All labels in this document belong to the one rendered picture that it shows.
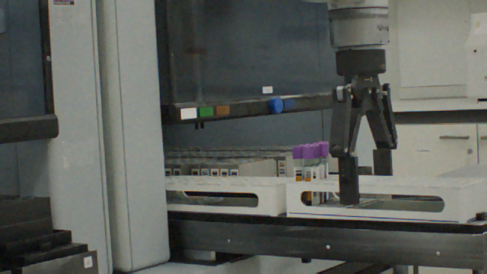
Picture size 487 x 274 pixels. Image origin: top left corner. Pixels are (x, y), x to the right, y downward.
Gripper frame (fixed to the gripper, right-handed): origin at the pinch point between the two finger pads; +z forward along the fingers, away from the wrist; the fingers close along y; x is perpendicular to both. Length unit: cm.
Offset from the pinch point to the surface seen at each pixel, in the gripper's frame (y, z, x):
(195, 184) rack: -4.9, 0.1, 29.4
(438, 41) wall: 293, -29, 121
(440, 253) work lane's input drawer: -6.8, 8.3, -14.9
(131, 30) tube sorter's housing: -14.0, -25.5, 33.1
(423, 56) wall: 293, -22, 129
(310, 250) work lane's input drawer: -6.8, 9.2, 6.4
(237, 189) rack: -4.9, 0.6, 20.6
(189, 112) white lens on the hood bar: -4.2, -11.8, 30.2
